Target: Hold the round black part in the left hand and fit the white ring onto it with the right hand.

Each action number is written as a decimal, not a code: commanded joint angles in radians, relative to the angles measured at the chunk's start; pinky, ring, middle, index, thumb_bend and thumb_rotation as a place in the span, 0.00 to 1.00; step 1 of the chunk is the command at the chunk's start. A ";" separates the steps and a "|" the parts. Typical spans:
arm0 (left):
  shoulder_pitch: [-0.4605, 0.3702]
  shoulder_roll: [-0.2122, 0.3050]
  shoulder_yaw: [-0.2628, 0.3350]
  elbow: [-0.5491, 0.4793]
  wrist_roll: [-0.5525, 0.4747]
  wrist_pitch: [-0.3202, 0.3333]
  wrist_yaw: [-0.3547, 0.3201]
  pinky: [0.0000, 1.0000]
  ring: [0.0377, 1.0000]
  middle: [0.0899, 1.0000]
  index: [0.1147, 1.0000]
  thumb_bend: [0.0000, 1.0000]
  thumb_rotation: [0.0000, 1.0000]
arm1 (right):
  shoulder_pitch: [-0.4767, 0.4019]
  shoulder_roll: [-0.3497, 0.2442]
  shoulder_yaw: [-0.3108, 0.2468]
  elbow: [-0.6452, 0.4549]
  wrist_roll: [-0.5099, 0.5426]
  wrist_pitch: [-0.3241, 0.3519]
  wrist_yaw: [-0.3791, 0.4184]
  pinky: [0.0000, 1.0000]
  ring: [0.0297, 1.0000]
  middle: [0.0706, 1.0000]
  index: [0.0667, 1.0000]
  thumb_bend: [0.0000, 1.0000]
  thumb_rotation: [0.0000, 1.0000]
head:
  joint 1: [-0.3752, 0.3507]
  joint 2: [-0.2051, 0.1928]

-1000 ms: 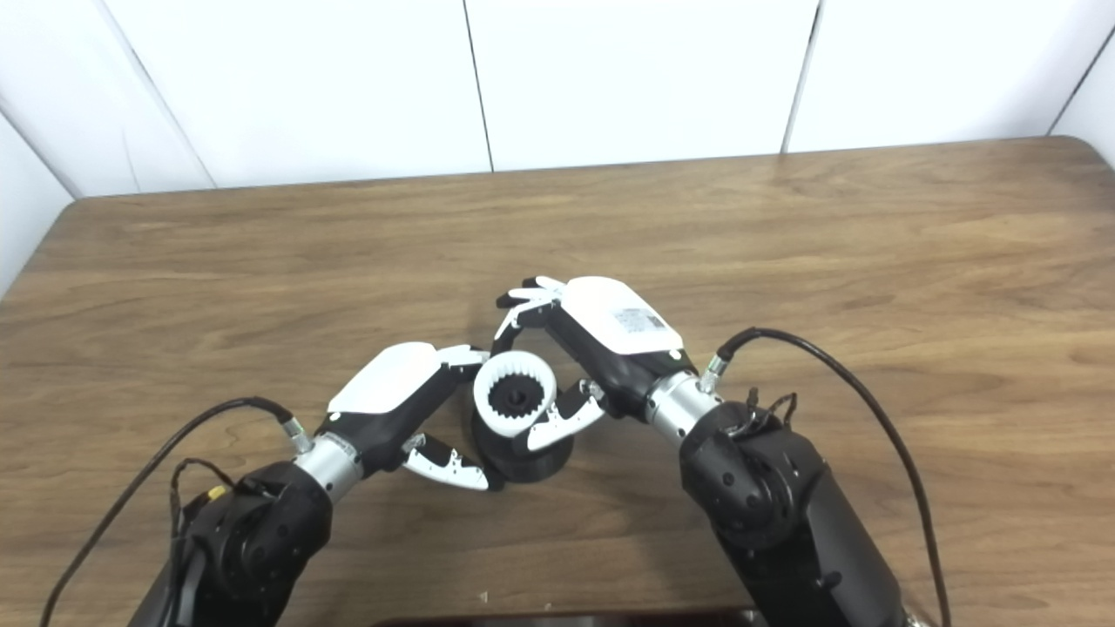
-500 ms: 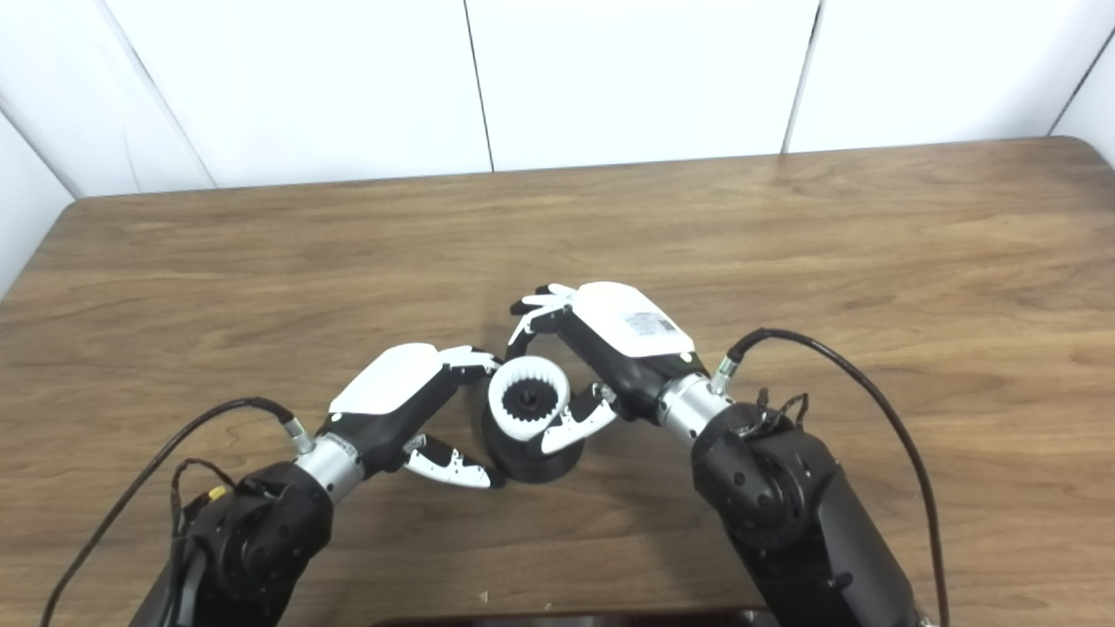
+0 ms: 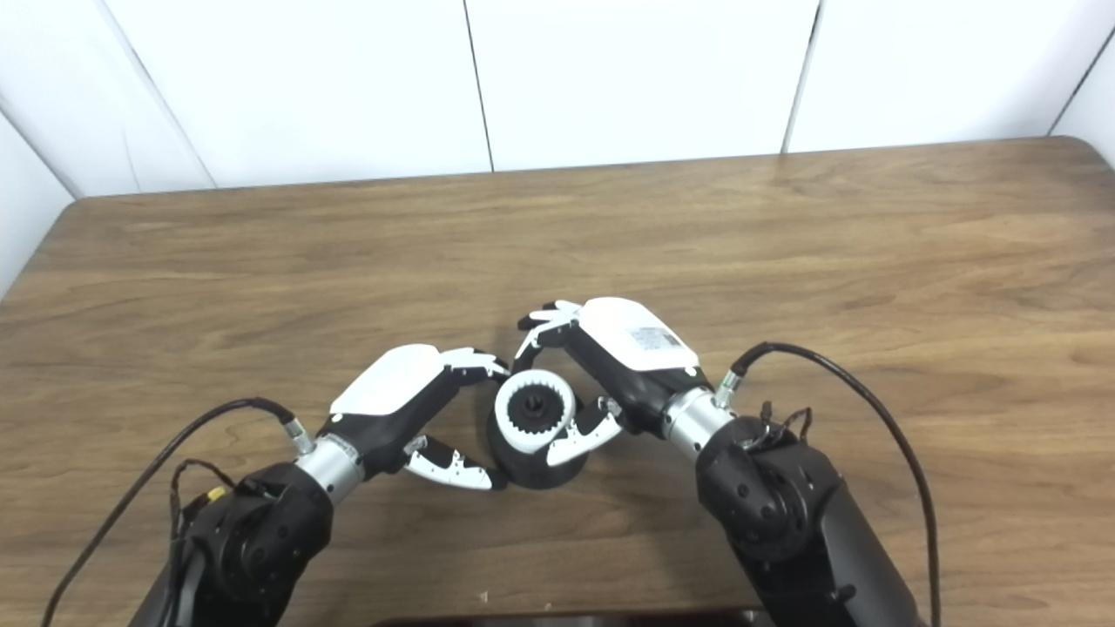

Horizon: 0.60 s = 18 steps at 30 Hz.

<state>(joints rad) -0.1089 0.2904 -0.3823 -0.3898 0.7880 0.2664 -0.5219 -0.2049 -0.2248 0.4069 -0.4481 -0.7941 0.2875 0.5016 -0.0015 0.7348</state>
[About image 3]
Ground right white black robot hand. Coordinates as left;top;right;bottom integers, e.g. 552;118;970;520
514;297;715;469

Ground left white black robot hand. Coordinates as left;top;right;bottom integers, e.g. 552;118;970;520
327;344;510;491

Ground white plastic ring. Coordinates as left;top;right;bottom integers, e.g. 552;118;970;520
494;368;578;455

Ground round black stepped part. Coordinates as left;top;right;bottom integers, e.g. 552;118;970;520
486;383;589;490

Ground dark glossy robot body edge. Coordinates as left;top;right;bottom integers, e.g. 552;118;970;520
370;608;776;627

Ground black cable at left wrist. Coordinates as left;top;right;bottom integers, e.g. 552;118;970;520
39;397;316;627

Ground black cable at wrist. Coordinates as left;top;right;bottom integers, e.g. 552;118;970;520
39;397;316;627
714;341;943;627

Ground black cable at right wrist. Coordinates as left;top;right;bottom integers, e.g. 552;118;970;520
714;341;943;627

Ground thin wires on right arm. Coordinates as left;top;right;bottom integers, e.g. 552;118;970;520
747;401;814;447

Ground thin wires on arm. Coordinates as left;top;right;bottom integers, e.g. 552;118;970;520
747;401;814;447
168;459;238;532

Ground thin wires on left arm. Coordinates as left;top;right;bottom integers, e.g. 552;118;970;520
168;459;238;532

